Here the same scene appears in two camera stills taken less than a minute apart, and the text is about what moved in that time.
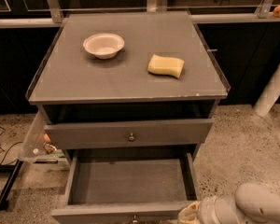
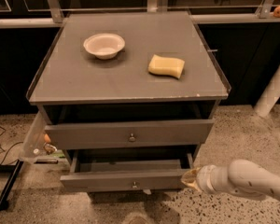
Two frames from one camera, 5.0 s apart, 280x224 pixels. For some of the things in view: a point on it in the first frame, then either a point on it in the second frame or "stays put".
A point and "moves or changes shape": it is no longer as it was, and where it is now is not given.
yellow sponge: (162, 65) stays put
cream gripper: (208, 209) → (205, 178)
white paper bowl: (105, 46) stays put
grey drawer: (128, 187) moves or changes shape
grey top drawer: (107, 134) stays put
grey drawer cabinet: (114, 108) stays put
